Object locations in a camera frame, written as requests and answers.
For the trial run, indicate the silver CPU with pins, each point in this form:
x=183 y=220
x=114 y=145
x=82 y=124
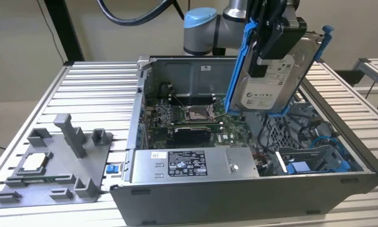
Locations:
x=35 y=163

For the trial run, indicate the hard disk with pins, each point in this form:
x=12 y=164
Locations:
x=271 y=94

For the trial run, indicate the open black PC case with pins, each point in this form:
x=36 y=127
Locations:
x=208 y=203

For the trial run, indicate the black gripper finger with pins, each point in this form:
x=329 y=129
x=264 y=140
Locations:
x=278 y=40
x=259 y=14

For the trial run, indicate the grey plastic parts rack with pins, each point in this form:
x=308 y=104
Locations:
x=66 y=170

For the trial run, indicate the silver power supply unit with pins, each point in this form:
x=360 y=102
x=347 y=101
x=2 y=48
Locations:
x=146 y=165

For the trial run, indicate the blue plastic bay clip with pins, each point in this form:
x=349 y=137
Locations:
x=297 y=168

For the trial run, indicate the CPU socket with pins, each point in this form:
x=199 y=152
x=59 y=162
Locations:
x=195 y=115

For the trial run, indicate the black upright frame post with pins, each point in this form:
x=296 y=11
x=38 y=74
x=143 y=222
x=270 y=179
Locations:
x=66 y=23

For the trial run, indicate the grey metal disk bay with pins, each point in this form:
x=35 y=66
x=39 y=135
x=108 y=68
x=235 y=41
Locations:
x=280 y=137

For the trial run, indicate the metal slat side table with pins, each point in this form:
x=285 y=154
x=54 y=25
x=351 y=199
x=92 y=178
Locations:
x=375 y=71

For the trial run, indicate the green motherboard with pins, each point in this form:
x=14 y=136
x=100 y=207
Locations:
x=230 y=132

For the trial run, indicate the black graphics card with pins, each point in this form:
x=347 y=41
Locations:
x=192 y=135

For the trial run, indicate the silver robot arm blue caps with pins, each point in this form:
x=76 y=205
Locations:
x=202 y=35

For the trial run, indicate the green RAM stick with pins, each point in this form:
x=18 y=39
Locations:
x=51 y=179

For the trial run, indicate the small blue plastic latch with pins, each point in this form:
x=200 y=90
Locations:
x=112 y=169

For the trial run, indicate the black RAM slot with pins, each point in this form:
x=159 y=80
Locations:
x=194 y=95
x=195 y=101

